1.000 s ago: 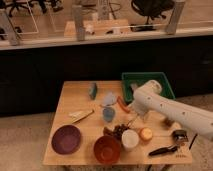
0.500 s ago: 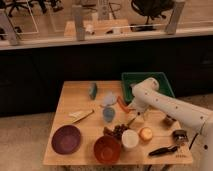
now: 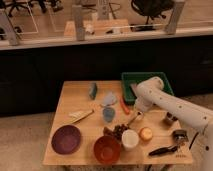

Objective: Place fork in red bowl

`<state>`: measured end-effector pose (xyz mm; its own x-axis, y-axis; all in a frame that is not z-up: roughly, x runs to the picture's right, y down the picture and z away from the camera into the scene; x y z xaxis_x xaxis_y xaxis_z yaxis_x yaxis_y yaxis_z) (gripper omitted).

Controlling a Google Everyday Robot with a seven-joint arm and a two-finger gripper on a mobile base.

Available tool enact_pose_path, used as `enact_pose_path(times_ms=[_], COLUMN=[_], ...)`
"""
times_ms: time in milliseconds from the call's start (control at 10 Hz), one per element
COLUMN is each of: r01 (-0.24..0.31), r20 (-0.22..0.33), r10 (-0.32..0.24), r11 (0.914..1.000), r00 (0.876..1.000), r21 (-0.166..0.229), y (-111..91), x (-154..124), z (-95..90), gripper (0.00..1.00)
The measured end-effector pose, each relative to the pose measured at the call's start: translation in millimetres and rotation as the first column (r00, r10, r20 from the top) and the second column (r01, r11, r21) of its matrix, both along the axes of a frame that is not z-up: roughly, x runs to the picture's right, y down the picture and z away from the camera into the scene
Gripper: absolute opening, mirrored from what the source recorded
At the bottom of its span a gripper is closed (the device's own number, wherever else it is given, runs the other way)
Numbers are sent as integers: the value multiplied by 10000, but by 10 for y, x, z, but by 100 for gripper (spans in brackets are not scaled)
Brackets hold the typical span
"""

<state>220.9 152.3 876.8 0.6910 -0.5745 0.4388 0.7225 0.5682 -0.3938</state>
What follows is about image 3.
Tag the metal fork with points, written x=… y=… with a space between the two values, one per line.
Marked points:
x=139 y=114

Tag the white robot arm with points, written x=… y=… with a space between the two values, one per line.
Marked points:
x=150 y=92

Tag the red bowl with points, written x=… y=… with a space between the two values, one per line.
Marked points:
x=107 y=150

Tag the purple bowl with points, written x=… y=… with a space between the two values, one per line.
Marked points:
x=66 y=140

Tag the orange carrot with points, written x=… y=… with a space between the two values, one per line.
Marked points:
x=123 y=106

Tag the grey block in tray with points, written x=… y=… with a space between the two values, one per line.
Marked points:
x=133 y=87

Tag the blue cup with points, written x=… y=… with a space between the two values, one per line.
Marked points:
x=108 y=114

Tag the yellow wooden spatula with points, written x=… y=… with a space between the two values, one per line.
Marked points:
x=79 y=115

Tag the dark brown grapes bunch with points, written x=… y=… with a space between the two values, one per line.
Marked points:
x=116 y=132

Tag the white cup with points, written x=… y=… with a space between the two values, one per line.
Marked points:
x=130 y=139

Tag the orange round fruit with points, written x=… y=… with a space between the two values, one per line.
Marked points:
x=146 y=134

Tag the black office chair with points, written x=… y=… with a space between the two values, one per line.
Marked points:
x=152 y=8

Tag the black handled peeler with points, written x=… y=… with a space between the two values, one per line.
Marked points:
x=163 y=151

